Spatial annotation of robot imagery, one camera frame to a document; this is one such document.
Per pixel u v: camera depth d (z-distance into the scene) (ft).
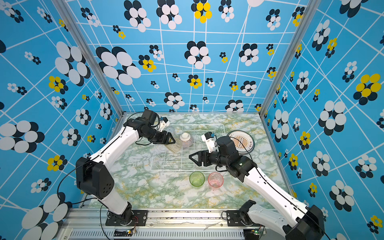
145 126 2.08
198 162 2.04
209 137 2.11
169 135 2.46
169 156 3.15
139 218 2.40
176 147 2.69
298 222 1.25
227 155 1.78
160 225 2.40
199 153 2.03
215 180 2.82
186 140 3.16
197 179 2.85
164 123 2.54
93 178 1.44
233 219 2.37
